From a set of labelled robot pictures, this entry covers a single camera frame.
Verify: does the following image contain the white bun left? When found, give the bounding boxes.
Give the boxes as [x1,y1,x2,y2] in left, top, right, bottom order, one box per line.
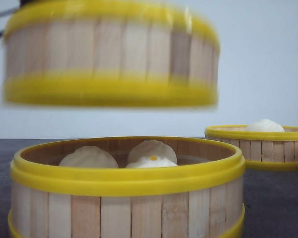
[59,146,119,168]

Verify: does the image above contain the wooden steamer basket yellow rims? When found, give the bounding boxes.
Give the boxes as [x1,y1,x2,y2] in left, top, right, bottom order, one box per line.
[2,0,220,107]

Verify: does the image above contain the white bun in far basket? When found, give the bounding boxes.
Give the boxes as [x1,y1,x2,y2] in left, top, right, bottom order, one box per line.
[245,119,285,132]

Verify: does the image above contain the white bun yellow dot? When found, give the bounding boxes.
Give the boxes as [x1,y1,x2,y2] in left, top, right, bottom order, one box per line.
[126,140,177,169]

